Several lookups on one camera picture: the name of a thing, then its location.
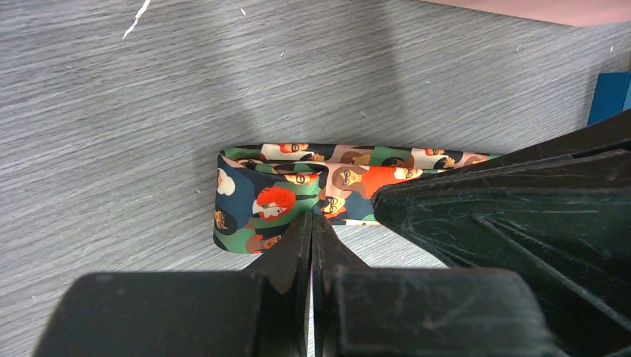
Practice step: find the pink divided organizer tray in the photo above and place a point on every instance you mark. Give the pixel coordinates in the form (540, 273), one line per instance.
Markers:
(578, 13)

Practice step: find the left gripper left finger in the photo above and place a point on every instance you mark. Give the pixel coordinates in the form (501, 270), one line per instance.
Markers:
(260, 310)

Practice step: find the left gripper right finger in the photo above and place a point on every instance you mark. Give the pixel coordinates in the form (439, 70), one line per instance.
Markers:
(364, 311)

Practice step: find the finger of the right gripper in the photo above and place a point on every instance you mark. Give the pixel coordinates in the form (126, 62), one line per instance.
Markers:
(556, 213)

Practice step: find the blue toy brick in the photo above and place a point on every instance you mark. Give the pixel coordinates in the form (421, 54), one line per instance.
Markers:
(611, 96)

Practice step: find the floral patterned necktie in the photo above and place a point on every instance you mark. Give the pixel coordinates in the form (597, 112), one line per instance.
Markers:
(262, 188)

